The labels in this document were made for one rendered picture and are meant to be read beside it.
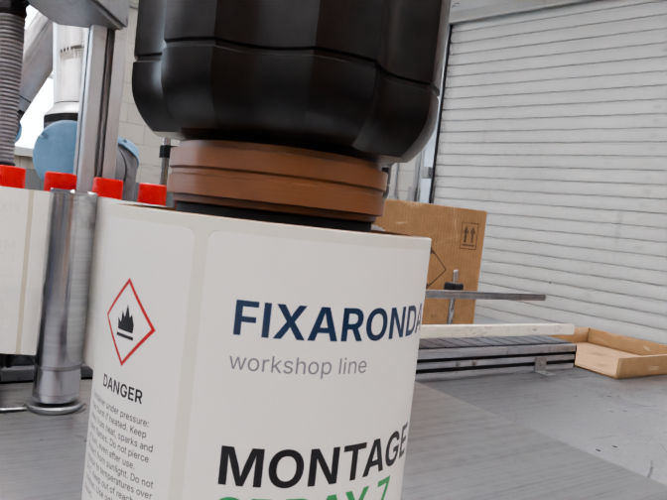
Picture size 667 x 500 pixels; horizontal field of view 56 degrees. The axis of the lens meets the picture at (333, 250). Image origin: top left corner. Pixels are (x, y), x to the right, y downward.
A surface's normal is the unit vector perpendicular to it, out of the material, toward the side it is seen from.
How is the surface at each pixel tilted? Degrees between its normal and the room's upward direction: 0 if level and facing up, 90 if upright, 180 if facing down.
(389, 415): 90
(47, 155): 93
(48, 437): 0
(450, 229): 90
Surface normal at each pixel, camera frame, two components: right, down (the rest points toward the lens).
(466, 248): 0.40, 0.09
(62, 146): 0.07, 0.11
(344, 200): 0.60, 0.11
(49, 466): 0.11, -0.99
